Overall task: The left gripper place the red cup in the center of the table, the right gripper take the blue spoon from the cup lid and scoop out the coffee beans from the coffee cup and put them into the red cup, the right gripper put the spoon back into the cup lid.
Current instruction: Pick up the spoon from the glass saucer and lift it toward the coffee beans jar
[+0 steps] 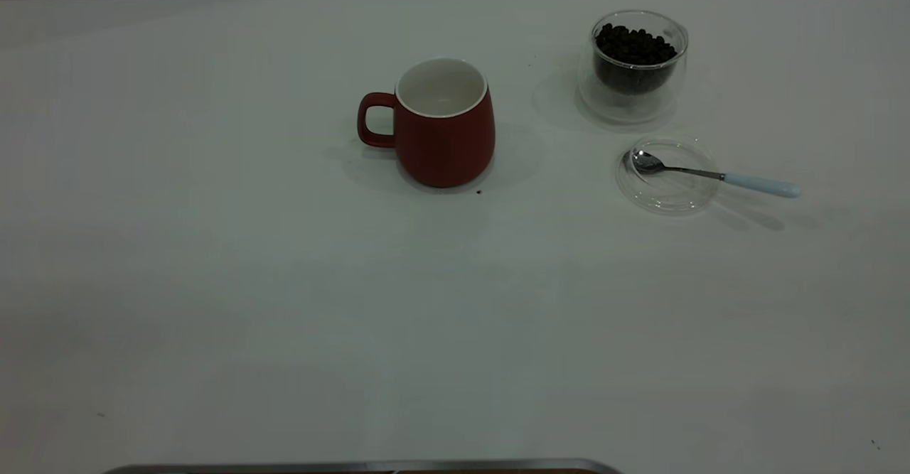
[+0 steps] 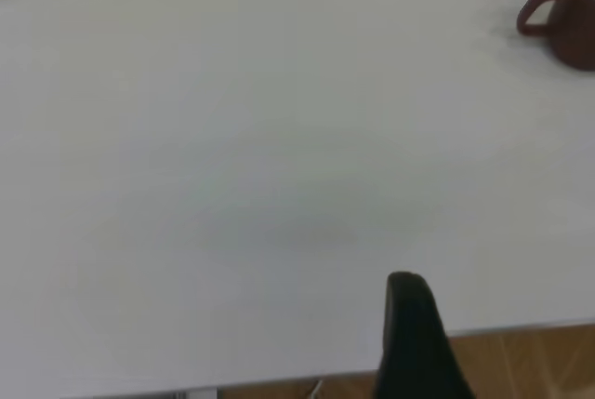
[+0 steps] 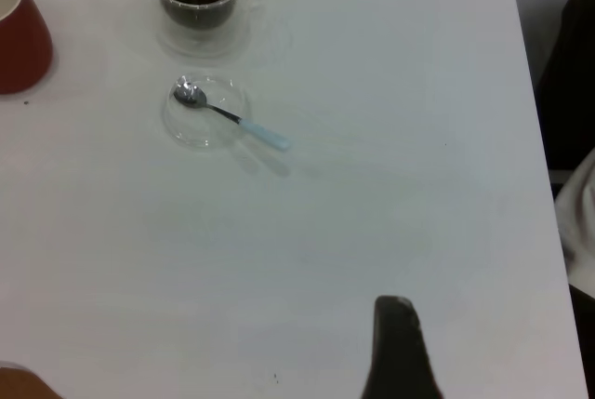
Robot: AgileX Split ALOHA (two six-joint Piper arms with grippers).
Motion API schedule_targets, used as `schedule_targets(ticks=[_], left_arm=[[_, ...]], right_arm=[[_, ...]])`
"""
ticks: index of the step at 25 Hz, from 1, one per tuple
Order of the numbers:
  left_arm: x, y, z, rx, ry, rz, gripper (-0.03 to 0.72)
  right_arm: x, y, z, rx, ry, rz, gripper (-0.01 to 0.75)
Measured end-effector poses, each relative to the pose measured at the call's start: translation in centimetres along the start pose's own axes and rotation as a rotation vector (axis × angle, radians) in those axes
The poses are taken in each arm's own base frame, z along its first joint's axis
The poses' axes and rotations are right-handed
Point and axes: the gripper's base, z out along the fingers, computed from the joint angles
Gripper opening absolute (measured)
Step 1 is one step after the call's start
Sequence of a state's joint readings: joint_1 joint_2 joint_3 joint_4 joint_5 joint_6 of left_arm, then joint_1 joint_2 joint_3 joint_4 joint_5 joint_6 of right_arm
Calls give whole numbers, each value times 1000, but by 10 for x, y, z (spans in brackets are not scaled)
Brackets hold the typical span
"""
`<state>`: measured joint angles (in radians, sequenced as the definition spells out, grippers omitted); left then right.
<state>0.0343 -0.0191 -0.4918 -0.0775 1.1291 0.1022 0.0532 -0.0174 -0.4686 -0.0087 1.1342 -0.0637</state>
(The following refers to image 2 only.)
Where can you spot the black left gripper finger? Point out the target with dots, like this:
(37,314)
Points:
(413,348)

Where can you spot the red ceramic mug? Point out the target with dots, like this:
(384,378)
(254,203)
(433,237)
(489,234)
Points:
(576,22)

